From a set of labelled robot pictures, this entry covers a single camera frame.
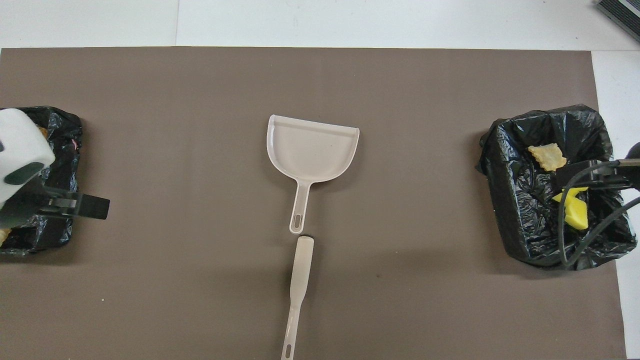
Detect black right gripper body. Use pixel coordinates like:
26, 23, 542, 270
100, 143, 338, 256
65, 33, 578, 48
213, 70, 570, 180
592, 142, 640, 191

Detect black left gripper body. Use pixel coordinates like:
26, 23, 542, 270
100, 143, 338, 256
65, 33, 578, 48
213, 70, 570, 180
0, 184, 82, 227

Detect all yellow sponge piece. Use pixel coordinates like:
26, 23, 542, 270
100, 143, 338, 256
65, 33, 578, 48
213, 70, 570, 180
563, 200, 590, 231

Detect beige hand brush black bristles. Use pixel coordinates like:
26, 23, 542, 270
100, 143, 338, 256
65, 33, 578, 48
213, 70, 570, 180
280, 236, 315, 360

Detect beige plastic dustpan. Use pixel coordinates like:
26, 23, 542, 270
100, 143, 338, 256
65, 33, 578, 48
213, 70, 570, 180
266, 114, 361, 235

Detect bin lined with black bag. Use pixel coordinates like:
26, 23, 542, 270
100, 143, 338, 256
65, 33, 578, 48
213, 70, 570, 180
476, 103, 638, 271
0, 105, 83, 257

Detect dark ribbed panel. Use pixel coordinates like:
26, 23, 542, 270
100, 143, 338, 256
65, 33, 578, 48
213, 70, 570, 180
596, 0, 640, 43

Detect brown table mat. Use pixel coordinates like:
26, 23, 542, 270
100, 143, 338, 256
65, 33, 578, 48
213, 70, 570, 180
0, 47, 628, 360

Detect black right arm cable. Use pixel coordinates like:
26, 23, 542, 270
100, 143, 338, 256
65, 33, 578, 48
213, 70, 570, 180
557, 162, 640, 267

